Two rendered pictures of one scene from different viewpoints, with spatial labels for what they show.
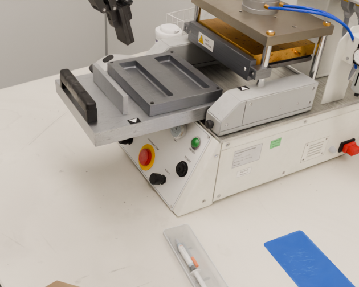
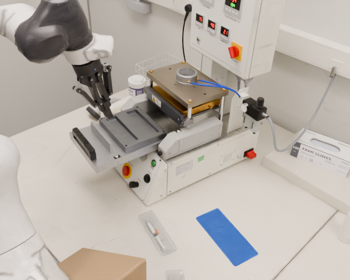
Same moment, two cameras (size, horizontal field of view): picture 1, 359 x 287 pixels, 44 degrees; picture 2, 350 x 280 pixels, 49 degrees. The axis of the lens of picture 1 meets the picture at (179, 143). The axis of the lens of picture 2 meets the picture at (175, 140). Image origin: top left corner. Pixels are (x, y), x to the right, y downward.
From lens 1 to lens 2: 0.48 m
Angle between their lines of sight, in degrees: 3
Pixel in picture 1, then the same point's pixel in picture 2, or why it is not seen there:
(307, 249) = (220, 219)
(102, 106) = (98, 148)
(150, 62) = (124, 116)
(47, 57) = (52, 88)
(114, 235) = (110, 219)
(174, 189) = (143, 190)
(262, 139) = (192, 158)
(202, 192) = (159, 190)
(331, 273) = (233, 231)
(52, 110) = (65, 141)
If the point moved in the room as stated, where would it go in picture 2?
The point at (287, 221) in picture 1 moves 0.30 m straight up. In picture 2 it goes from (210, 203) to (219, 139)
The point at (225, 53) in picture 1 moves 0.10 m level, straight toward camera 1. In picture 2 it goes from (167, 109) to (164, 125)
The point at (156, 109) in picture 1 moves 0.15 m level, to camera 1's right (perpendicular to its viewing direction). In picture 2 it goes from (129, 148) to (174, 149)
